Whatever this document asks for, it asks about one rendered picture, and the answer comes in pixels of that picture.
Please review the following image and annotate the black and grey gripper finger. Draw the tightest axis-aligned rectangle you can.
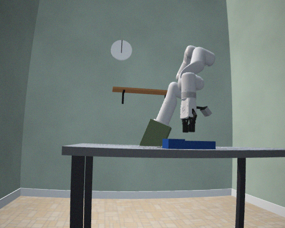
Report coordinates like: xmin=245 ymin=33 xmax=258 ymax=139
xmin=182 ymin=118 xmax=189 ymax=133
xmin=189 ymin=109 xmax=197 ymax=132

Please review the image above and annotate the blue rack of bins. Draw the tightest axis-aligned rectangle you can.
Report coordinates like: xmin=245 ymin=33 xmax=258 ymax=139
xmin=162 ymin=139 xmax=216 ymax=149

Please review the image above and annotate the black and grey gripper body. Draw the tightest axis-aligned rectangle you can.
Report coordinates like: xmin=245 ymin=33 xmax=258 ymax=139
xmin=180 ymin=97 xmax=197 ymax=119

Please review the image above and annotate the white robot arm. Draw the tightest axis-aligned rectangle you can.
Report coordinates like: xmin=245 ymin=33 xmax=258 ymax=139
xmin=154 ymin=46 xmax=215 ymax=127

